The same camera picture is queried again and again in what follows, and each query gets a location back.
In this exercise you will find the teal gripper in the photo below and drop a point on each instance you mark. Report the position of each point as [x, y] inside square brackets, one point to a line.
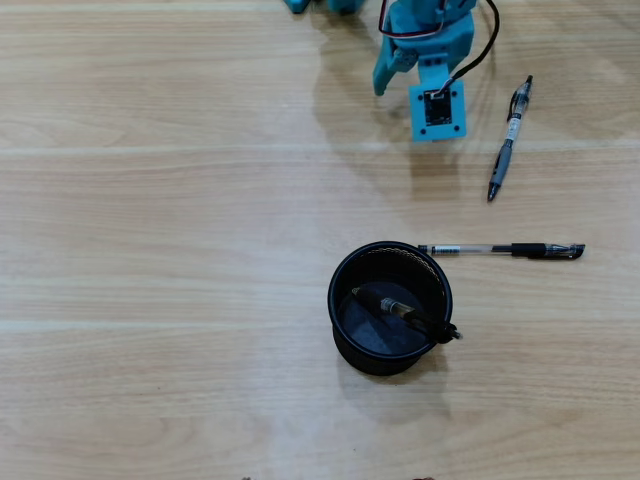
[386, 75]

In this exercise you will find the black pen with clear window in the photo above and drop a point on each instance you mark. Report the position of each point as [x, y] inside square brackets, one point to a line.
[395, 306]

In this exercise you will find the teal wrist camera module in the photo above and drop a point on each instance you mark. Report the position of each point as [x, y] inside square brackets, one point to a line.
[437, 110]

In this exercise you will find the black mesh pen holder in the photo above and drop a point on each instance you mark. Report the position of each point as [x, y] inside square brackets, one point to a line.
[380, 360]

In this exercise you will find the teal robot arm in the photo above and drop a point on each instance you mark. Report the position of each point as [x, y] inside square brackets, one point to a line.
[345, 5]

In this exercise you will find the clear pen with black cap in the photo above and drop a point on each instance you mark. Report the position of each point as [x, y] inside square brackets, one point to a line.
[530, 250]

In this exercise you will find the grey grip retractable pen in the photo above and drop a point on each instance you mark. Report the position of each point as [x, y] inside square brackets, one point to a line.
[501, 167]

